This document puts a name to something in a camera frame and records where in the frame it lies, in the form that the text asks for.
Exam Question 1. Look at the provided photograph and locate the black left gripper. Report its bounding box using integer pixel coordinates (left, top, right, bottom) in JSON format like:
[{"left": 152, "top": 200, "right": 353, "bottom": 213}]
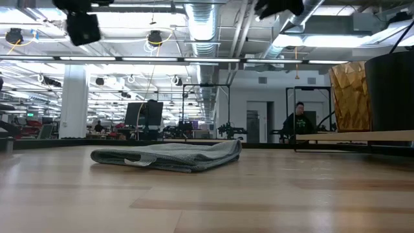
[{"left": 66, "top": 11, "right": 102, "bottom": 47}]

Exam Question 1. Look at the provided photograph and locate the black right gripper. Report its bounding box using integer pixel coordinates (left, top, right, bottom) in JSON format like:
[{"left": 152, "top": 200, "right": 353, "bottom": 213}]
[{"left": 254, "top": 0, "right": 305, "bottom": 20}]

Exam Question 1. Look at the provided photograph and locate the tall amber plastic cup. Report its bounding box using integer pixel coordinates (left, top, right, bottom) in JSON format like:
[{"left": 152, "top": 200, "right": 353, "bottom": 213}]
[{"left": 329, "top": 61, "right": 373, "bottom": 132}]

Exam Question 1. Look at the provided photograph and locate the black cup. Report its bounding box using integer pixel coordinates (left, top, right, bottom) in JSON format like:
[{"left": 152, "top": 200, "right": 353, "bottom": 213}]
[{"left": 364, "top": 50, "right": 414, "bottom": 132}]

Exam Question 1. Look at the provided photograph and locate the long ceiling light strip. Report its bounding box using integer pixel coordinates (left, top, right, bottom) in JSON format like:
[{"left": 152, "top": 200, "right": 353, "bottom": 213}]
[{"left": 0, "top": 54, "right": 351, "bottom": 67}]

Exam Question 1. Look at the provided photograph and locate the white pillar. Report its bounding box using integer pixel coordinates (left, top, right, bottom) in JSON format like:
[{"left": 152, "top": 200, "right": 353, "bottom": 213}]
[{"left": 58, "top": 63, "right": 90, "bottom": 139}]

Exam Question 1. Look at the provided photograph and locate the black background monitor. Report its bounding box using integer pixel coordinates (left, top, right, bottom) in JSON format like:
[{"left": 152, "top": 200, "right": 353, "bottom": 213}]
[{"left": 124, "top": 99, "right": 164, "bottom": 128}]

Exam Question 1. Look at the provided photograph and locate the grey door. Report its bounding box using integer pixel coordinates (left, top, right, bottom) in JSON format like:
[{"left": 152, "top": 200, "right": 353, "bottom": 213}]
[{"left": 246, "top": 101, "right": 269, "bottom": 144}]

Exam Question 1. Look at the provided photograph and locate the person in black top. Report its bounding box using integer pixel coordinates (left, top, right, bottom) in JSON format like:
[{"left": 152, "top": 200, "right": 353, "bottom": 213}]
[{"left": 282, "top": 101, "right": 317, "bottom": 144}]

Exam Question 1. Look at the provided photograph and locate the folded grey cloth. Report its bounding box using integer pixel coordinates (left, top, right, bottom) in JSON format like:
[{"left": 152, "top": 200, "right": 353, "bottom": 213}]
[{"left": 90, "top": 139, "right": 243, "bottom": 174}]

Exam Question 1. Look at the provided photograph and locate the silver ventilation duct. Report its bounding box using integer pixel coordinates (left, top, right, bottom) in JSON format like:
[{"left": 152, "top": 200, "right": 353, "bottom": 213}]
[{"left": 184, "top": 3, "right": 224, "bottom": 122}]

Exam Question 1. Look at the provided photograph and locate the black ceiling cable reel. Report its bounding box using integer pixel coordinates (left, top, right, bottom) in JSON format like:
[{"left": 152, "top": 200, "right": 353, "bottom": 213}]
[
  {"left": 5, "top": 27, "right": 25, "bottom": 45},
  {"left": 147, "top": 30, "right": 164, "bottom": 45}
]

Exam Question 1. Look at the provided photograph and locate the black aluminium table frame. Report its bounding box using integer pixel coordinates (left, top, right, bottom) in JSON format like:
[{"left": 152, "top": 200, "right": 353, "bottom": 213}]
[{"left": 0, "top": 138, "right": 414, "bottom": 159}]

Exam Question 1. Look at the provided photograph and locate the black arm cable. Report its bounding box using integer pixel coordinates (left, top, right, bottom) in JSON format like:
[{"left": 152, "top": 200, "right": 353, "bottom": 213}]
[{"left": 387, "top": 28, "right": 414, "bottom": 55}]

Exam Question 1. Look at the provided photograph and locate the wooden shelf with metal frame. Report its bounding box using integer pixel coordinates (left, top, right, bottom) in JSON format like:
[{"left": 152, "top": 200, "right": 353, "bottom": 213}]
[{"left": 285, "top": 85, "right": 414, "bottom": 153}]

